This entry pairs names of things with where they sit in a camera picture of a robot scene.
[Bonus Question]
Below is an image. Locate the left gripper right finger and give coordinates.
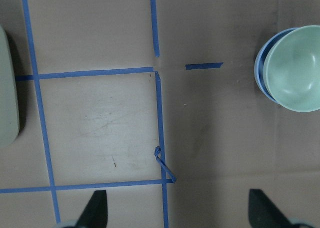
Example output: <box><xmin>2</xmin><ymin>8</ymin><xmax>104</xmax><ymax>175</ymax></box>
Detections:
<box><xmin>248</xmin><ymin>189</ymin><xmax>293</xmax><ymax>227</ymax></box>

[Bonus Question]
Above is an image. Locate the green bowl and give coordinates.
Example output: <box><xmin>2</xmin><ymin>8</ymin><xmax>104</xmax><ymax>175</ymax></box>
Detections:
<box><xmin>263</xmin><ymin>25</ymin><xmax>320</xmax><ymax>112</ymax></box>

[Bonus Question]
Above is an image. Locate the cream two-slot toaster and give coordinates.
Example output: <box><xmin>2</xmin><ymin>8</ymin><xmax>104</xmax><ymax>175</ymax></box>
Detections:
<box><xmin>0</xmin><ymin>28</ymin><xmax>20</xmax><ymax>148</ymax></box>

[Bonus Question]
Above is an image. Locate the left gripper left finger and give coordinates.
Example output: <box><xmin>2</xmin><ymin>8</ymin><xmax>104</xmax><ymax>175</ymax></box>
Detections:
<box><xmin>76</xmin><ymin>190</ymin><xmax>108</xmax><ymax>228</ymax></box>

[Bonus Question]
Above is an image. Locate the blue bowl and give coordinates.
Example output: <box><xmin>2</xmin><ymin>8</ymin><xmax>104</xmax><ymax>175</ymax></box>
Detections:
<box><xmin>253</xmin><ymin>28</ymin><xmax>297</xmax><ymax>104</ymax></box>

